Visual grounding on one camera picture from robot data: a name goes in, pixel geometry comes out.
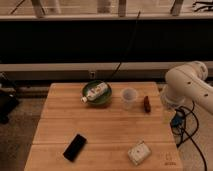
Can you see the black object at left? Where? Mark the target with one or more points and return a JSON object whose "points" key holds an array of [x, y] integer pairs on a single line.
{"points": [[8, 101]]}

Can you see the blue device on floor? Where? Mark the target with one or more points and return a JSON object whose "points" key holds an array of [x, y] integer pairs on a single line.
{"points": [[177, 122]]}

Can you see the black smartphone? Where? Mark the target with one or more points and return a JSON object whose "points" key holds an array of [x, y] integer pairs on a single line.
{"points": [[74, 147]]}

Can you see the white rectangular box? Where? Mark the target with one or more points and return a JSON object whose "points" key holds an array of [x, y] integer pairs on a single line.
{"points": [[139, 152]]}

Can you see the white plastic bottle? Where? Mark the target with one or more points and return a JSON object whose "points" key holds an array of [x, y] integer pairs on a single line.
{"points": [[95, 92]]}

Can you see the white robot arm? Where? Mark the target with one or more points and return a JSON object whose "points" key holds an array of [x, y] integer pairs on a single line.
{"points": [[188, 81]]}

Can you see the small brown object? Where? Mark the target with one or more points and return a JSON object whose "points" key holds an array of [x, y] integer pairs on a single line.
{"points": [[147, 106]]}

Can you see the green bowl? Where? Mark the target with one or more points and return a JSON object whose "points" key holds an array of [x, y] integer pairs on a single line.
{"points": [[103, 99]]}

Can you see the translucent ceramic cup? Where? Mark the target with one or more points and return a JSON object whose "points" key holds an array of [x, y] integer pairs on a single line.
{"points": [[129, 96]]}

